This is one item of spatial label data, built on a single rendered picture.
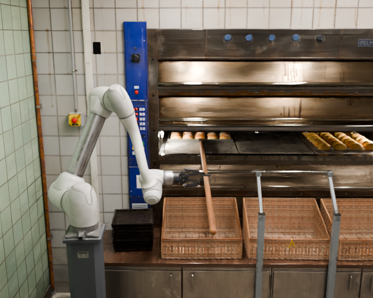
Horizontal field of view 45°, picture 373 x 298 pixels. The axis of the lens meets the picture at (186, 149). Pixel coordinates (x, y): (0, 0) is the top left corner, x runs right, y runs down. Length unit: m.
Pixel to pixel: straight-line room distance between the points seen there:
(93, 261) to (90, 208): 0.30
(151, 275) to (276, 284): 0.85
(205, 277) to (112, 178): 1.02
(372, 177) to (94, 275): 2.19
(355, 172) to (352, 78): 0.72
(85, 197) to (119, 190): 1.08
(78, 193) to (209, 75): 1.36
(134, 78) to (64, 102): 0.56
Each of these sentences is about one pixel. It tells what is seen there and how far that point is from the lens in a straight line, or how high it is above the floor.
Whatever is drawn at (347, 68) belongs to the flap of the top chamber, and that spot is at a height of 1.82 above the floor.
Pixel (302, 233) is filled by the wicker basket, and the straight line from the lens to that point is 3.59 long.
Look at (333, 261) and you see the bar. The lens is 3.18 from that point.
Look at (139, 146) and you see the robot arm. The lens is 2.64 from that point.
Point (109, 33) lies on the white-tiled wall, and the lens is 3.33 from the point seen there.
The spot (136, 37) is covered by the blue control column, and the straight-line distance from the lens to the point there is 3.27.
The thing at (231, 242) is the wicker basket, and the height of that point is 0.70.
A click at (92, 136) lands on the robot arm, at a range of 2.66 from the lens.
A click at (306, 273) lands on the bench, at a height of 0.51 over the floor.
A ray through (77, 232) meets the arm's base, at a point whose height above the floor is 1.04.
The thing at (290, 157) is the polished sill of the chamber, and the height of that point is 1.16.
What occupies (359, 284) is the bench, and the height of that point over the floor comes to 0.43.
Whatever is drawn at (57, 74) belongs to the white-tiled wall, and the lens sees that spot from 3.44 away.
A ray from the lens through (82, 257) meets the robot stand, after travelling 2.58.
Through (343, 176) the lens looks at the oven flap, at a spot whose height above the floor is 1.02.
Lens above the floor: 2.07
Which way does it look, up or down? 14 degrees down
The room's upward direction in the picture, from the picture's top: straight up
